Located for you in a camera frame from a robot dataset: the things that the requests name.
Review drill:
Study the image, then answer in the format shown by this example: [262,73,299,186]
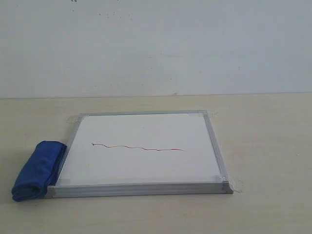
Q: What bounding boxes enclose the blue cloth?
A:
[11,141,67,202]

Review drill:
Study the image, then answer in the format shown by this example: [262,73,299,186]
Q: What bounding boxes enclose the white board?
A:
[46,110,229,198]

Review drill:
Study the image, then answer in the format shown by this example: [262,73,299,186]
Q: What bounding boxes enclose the clear tape back right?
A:
[188,110,218,118]

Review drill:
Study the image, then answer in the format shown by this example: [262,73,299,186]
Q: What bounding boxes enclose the clear tape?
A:
[66,115,84,124]
[188,110,218,118]
[215,176,243,194]

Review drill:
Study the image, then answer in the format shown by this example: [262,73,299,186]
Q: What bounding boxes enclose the clear tape back left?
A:
[66,115,84,124]

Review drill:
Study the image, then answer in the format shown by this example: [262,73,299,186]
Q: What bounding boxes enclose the clear tape front right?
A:
[215,176,243,194]

